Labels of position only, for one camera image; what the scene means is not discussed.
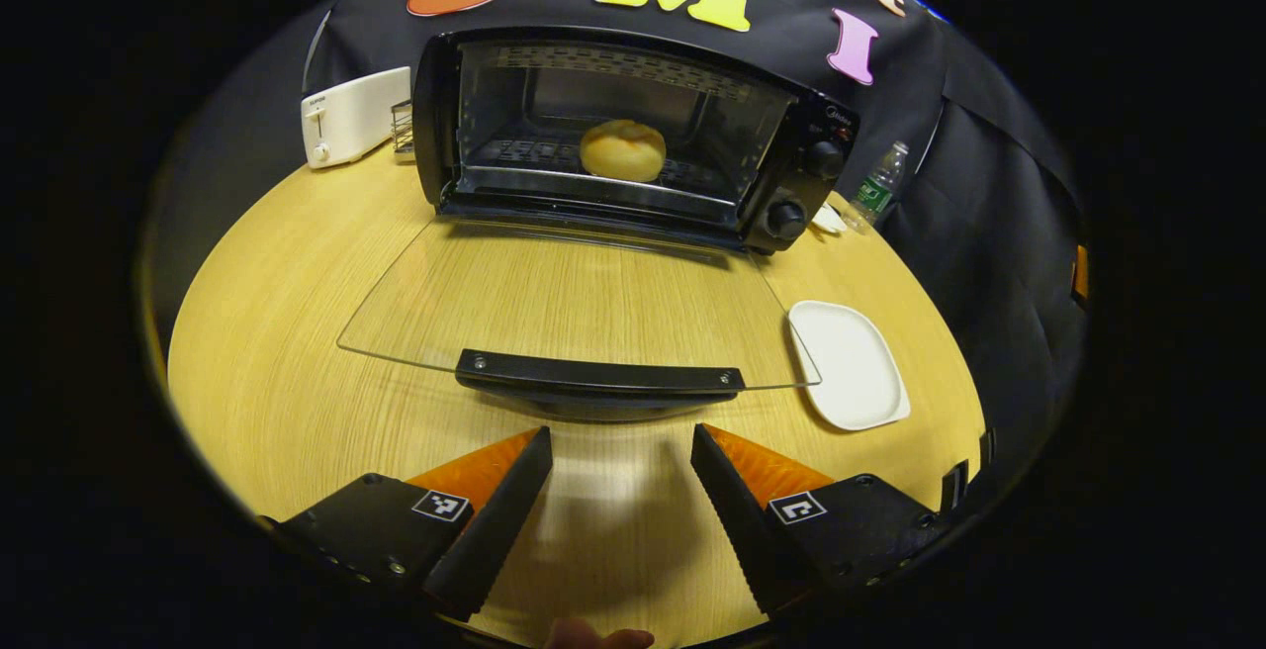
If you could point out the black electric oven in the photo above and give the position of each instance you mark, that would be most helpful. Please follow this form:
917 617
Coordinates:
603 382

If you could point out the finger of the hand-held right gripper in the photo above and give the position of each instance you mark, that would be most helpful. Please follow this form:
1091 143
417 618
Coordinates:
1080 273

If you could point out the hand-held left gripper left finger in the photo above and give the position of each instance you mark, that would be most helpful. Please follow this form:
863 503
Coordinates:
495 530

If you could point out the clear plastic water bottle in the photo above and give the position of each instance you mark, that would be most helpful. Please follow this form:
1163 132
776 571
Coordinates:
875 189

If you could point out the black backdrop cloth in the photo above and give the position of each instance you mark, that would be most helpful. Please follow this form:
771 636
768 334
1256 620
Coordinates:
949 135

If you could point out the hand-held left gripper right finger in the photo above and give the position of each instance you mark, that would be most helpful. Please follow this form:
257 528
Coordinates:
742 520

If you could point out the round bread bun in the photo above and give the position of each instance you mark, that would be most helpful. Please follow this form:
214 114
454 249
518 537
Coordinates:
623 149

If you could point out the white toaster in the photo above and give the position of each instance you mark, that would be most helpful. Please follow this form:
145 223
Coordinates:
346 120

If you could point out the white plate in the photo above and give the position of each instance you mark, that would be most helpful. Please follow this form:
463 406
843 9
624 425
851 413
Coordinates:
851 367

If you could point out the small white object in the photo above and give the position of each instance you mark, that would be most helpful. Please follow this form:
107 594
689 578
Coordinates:
829 219

